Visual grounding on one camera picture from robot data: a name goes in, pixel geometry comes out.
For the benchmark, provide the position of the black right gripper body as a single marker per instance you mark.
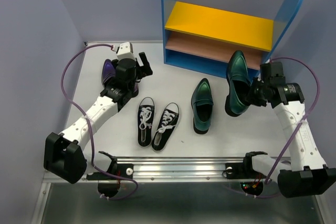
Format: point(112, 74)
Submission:
point(256, 93)

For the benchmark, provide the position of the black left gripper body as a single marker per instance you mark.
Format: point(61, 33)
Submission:
point(134, 81)

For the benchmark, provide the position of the purple loafer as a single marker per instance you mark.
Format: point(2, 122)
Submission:
point(109, 73)

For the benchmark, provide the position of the green loafer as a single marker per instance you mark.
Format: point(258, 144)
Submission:
point(239, 85)
point(202, 106)

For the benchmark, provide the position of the black sneaker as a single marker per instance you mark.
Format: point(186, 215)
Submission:
point(145, 117)
point(167, 124)

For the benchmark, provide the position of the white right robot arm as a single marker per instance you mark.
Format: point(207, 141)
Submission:
point(307, 174)

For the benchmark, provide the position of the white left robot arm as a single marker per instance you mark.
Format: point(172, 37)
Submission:
point(64, 151)

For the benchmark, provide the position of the blue and yellow shoe shelf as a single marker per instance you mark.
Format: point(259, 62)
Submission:
point(203, 39)

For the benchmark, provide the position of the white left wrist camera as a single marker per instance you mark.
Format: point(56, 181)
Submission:
point(125, 51)

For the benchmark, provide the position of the aluminium mounting rail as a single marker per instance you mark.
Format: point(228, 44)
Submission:
point(184, 170)

